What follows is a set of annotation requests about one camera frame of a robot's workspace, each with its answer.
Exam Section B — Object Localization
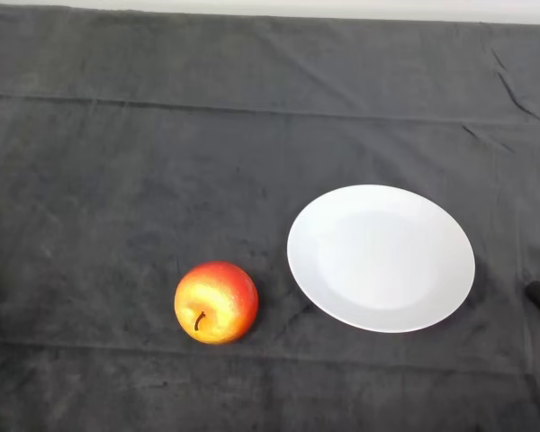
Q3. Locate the red yellow apple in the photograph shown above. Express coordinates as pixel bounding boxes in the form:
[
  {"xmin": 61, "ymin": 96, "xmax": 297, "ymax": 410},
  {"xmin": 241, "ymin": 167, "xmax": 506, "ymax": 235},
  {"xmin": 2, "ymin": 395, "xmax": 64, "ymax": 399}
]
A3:
[{"xmin": 174, "ymin": 260, "xmax": 259, "ymax": 346}]

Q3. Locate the white round plate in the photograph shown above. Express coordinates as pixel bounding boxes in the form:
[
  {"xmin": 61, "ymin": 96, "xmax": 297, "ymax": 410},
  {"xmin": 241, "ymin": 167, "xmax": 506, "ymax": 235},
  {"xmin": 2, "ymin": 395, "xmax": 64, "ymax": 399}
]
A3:
[{"xmin": 286, "ymin": 184, "xmax": 477, "ymax": 335}]

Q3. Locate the dark grey table cloth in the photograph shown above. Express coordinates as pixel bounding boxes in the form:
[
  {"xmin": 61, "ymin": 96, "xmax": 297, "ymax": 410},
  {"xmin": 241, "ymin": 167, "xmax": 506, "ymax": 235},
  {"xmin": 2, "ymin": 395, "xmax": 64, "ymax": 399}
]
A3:
[{"xmin": 0, "ymin": 4, "xmax": 540, "ymax": 432}]

